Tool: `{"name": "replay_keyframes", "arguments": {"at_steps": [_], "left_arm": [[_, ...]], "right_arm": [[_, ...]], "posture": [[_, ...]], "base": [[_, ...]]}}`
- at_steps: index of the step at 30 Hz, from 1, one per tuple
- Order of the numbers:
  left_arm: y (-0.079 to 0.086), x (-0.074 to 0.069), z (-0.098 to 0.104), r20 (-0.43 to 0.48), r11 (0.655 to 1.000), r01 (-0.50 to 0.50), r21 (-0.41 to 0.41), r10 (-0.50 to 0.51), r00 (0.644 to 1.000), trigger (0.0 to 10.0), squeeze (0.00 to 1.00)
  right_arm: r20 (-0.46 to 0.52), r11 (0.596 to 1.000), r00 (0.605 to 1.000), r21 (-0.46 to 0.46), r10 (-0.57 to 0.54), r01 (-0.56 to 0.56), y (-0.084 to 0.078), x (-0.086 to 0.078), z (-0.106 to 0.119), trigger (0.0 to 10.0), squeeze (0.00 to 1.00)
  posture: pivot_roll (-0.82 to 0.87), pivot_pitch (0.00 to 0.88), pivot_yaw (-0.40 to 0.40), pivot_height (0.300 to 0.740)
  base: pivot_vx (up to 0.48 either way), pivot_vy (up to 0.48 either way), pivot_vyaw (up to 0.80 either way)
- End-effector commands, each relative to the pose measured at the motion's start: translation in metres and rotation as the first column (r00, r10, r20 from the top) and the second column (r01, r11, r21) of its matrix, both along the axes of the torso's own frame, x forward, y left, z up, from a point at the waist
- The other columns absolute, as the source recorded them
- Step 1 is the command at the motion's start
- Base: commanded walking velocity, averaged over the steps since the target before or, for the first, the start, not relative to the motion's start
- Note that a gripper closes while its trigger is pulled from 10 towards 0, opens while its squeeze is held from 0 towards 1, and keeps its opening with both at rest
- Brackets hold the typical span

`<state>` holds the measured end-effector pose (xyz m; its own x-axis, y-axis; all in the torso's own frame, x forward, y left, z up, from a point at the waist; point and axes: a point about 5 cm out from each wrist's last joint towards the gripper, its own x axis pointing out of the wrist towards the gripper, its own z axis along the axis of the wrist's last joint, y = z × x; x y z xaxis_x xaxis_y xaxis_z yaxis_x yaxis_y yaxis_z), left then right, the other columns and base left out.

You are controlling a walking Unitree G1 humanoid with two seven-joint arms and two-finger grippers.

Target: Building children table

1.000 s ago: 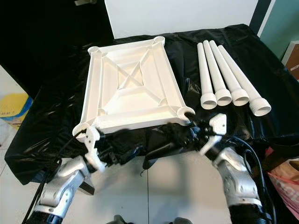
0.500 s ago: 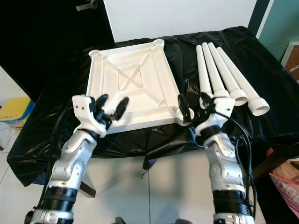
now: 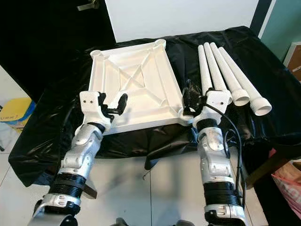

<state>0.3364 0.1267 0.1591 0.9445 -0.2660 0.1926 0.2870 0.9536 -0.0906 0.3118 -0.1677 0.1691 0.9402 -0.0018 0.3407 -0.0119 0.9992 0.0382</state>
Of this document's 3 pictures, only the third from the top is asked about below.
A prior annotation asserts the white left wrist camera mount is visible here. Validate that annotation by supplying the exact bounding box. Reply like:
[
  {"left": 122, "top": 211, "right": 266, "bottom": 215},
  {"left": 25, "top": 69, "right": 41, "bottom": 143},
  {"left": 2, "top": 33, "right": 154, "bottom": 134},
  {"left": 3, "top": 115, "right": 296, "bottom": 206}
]
[{"left": 79, "top": 90, "right": 113, "bottom": 125}]

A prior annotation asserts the pink plastic bag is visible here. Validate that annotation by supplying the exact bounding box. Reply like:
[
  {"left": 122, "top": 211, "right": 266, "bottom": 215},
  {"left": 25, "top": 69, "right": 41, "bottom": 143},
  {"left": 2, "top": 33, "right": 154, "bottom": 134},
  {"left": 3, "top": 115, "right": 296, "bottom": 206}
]
[{"left": 270, "top": 160, "right": 301, "bottom": 208}]

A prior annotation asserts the silver door lever handle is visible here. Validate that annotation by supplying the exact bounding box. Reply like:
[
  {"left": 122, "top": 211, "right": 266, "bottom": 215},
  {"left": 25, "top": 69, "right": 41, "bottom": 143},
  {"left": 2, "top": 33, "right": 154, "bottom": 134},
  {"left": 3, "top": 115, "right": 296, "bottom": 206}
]
[{"left": 77, "top": 0, "right": 100, "bottom": 12}]

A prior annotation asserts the white plastic table top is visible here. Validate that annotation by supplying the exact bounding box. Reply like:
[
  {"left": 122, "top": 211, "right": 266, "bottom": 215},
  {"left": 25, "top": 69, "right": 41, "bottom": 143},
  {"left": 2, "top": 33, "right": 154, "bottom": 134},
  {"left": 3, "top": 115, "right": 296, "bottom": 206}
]
[{"left": 82, "top": 39, "right": 199, "bottom": 137}]

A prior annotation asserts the white plastic table leg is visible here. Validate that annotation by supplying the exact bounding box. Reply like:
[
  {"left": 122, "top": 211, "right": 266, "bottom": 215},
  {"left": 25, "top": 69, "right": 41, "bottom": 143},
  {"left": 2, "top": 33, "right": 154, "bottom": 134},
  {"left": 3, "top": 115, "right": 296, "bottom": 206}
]
[
  {"left": 209, "top": 42, "right": 251, "bottom": 107},
  {"left": 198, "top": 45, "right": 216, "bottom": 97},
  {"left": 218, "top": 46, "right": 273, "bottom": 117},
  {"left": 203, "top": 42, "right": 229, "bottom": 92}
]

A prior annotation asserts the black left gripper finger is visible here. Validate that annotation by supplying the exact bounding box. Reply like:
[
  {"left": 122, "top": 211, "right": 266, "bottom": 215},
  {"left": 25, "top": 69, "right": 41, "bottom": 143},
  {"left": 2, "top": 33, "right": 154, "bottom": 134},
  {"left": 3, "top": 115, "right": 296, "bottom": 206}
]
[{"left": 111, "top": 93, "right": 129, "bottom": 116}]

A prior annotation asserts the black plastic table cover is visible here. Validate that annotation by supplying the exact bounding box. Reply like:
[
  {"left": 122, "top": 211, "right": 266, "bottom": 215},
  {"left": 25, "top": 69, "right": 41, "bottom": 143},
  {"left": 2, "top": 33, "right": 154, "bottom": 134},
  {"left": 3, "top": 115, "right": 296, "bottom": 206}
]
[{"left": 7, "top": 26, "right": 301, "bottom": 189}]

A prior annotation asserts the black door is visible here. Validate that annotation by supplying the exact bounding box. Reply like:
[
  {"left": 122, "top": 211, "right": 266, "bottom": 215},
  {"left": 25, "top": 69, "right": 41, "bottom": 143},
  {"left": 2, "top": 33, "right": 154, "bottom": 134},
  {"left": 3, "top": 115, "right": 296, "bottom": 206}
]
[{"left": 0, "top": 0, "right": 113, "bottom": 102}]

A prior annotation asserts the brown board with white edge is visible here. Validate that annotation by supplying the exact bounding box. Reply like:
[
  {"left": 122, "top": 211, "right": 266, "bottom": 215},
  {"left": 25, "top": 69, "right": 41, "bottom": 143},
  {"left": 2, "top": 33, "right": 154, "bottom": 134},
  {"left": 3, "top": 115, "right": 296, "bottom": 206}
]
[{"left": 284, "top": 41, "right": 301, "bottom": 81}]

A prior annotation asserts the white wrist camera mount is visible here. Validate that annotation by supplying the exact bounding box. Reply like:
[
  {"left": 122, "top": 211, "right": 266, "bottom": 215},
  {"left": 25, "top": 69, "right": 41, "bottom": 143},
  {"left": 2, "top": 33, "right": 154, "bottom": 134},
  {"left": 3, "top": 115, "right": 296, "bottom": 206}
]
[
  {"left": 193, "top": 90, "right": 233, "bottom": 125},
  {"left": 79, "top": 90, "right": 113, "bottom": 125}
]

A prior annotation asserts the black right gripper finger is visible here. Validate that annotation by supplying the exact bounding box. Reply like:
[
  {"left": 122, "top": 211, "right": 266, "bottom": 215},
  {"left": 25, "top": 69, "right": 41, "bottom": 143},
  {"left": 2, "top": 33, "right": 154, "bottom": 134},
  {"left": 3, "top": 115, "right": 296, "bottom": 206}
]
[{"left": 182, "top": 79, "right": 193, "bottom": 111}]

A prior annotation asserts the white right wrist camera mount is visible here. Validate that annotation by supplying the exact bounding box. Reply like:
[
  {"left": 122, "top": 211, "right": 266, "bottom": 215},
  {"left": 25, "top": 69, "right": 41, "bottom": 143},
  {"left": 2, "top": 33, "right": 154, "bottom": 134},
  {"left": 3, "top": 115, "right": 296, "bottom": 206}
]
[{"left": 193, "top": 90, "right": 233, "bottom": 125}]

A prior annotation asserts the brown wooden table leg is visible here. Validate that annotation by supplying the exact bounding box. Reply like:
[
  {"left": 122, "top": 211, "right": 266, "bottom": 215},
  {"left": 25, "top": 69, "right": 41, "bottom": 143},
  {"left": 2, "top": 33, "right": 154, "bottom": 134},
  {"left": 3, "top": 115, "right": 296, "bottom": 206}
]
[{"left": 245, "top": 151, "right": 292, "bottom": 190}]

